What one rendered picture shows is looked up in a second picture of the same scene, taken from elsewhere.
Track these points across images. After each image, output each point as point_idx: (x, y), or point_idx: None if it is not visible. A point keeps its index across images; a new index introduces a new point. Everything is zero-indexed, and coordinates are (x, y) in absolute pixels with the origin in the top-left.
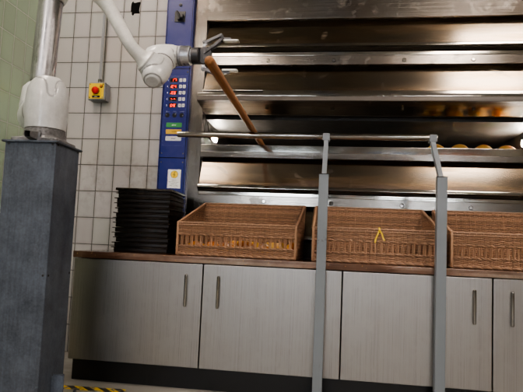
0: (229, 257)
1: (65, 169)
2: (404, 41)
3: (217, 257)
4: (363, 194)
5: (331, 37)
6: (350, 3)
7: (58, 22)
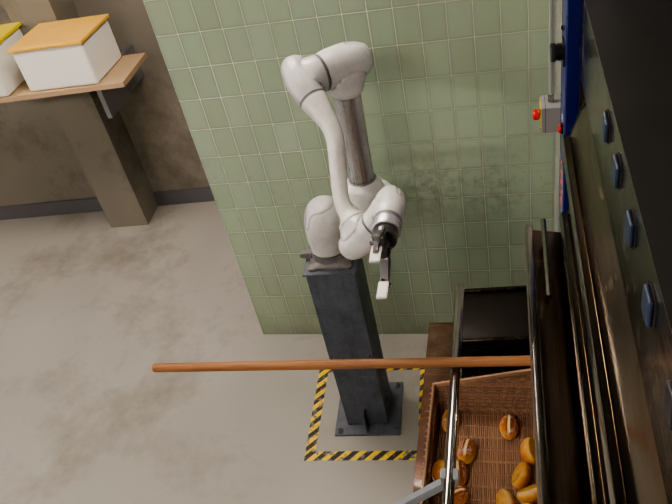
0: (418, 466)
1: (331, 289)
2: (632, 492)
3: (416, 454)
4: None
5: (609, 301)
6: (628, 257)
7: (347, 123)
